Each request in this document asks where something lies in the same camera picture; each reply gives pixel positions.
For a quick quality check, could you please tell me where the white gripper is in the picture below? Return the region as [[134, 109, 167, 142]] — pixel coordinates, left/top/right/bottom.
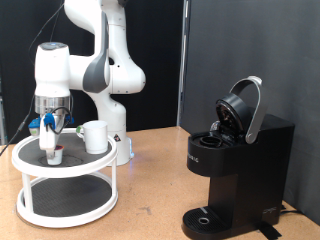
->
[[39, 114, 58, 160]]

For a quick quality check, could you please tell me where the coffee pod with orange lid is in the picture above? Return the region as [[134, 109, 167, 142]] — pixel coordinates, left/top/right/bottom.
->
[[46, 144, 65, 166]]

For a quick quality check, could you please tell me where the white mug with green tape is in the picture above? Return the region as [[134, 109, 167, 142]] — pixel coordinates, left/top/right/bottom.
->
[[75, 120, 110, 155]]

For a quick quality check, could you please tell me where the black Keurig coffee machine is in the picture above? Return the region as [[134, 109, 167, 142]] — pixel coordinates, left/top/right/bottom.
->
[[182, 75, 296, 240]]

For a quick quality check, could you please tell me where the white two-tier turntable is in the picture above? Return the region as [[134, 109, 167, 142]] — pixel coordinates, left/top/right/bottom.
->
[[11, 128, 119, 229]]

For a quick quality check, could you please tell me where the grey backdrop curtain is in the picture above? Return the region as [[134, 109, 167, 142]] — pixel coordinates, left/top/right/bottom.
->
[[181, 0, 320, 226]]

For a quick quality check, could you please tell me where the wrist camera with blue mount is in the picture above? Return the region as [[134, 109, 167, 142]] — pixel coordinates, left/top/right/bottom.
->
[[28, 116, 42, 137]]

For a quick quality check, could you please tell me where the long black hanging cable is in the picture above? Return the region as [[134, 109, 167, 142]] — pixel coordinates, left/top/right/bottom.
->
[[0, 0, 66, 158]]

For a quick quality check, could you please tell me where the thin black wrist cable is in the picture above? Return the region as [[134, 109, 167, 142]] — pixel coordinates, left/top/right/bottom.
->
[[48, 106, 74, 135]]

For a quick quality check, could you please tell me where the grey metal frame pole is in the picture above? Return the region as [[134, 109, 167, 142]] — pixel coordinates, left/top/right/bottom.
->
[[177, 0, 191, 127]]

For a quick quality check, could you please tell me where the black power cord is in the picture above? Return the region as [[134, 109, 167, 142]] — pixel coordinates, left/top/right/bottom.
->
[[279, 204, 306, 216]]

